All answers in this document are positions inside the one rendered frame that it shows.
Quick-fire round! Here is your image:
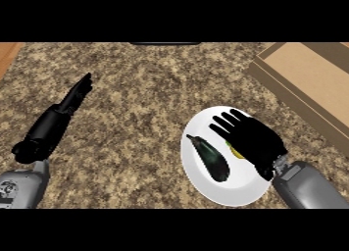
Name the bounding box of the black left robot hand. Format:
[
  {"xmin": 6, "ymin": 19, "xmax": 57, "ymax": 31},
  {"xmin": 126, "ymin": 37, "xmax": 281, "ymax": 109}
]
[{"xmin": 11, "ymin": 72, "xmax": 95, "ymax": 165}]

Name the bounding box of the dark eggplant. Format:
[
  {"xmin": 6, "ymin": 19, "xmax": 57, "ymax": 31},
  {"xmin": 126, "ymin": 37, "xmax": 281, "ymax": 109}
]
[{"xmin": 185, "ymin": 133, "xmax": 232, "ymax": 183}]

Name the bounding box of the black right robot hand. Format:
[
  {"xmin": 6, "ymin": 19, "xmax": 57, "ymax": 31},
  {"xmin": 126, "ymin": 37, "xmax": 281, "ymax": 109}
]
[{"xmin": 209, "ymin": 108, "xmax": 290, "ymax": 181}]

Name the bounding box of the white plate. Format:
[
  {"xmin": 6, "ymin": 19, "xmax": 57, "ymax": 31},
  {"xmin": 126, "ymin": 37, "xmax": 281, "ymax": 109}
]
[{"xmin": 179, "ymin": 105, "xmax": 275, "ymax": 208}]

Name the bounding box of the cardboard box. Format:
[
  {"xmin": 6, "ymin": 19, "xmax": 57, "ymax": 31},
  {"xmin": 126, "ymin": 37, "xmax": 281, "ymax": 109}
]
[{"xmin": 244, "ymin": 42, "xmax": 349, "ymax": 157}]

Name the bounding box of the yellow lemon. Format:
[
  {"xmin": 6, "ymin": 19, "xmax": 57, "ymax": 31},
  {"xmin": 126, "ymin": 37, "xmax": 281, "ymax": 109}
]
[{"xmin": 225, "ymin": 140, "xmax": 246, "ymax": 160}]

